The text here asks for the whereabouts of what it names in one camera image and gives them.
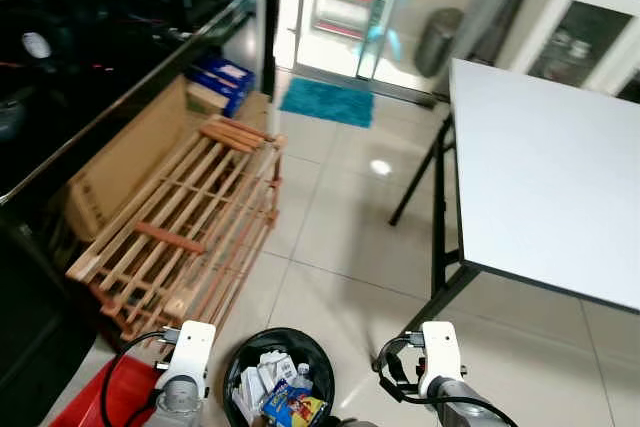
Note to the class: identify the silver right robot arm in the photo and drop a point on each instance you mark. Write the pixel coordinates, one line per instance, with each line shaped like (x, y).
(452, 399)

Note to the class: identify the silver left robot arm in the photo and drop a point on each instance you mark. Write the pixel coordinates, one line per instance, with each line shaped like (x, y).
(176, 405)

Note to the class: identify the grey cylindrical bin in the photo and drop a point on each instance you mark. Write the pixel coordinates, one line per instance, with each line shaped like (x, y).
(438, 42)

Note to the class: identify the crumpled white paper trash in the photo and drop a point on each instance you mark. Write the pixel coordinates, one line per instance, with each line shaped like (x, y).
(262, 379)

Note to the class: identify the black round rubbish bin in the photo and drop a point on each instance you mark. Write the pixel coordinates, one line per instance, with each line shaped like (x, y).
(240, 357)

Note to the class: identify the white folding table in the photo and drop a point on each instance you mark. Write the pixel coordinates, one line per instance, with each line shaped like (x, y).
(545, 172)

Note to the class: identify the white glass-front cabinet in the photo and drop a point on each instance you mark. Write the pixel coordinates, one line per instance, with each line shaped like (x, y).
(580, 37)

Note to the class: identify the teal floor mat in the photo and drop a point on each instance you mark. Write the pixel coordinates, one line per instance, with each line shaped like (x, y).
(326, 102)

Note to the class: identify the white framed glass door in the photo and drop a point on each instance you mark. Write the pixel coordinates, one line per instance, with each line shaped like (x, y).
(350, 7)

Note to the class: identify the clear plastic bottle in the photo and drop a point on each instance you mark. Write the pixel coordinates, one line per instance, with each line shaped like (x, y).
(302, 377)

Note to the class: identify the colourful blue snack packet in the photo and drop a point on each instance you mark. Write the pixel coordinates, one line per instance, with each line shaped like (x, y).
(294, 407)

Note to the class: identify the blue printed carton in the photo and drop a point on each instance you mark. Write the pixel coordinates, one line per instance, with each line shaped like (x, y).
(225, 79)

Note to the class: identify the wooden slatted rack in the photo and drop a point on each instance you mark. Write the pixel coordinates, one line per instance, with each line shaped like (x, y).
(180, 217)

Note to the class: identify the brown cardboard box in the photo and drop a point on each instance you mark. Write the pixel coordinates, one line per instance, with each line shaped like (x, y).
(125, 167)

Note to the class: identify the red plastic tray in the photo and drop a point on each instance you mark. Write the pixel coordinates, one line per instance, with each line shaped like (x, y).
(128, 387)

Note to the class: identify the black glass desk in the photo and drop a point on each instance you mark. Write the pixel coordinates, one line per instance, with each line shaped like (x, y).
(90, 77)

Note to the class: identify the white computer mouse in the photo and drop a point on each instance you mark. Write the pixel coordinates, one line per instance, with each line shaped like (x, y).
(37, 45)

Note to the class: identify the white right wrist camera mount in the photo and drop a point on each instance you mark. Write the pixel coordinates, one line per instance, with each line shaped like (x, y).
(440, 349)

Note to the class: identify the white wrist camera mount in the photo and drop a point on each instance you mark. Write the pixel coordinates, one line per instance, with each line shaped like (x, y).
(440, 349)
(190, 349)

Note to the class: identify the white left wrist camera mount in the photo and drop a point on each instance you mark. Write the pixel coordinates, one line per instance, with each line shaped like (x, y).
(190, 349)

